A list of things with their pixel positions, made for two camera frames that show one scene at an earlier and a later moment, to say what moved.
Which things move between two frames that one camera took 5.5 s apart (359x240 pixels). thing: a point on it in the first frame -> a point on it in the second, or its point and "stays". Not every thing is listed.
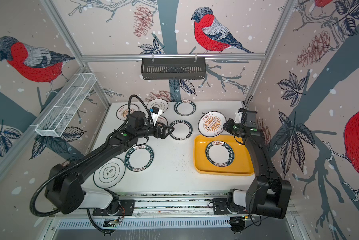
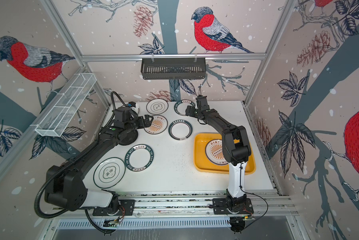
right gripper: [229, 125] -> [193, 110]
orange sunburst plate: [211, 123] -> [214, 152]
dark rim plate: [183, 130] stays
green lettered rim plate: [139, 158] stays
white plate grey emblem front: [109, 173] stays
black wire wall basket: [171, 70] stays
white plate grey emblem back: [158, 103] stays
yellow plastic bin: [222, 155] stays
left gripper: [163, 135] -> [148, 123]
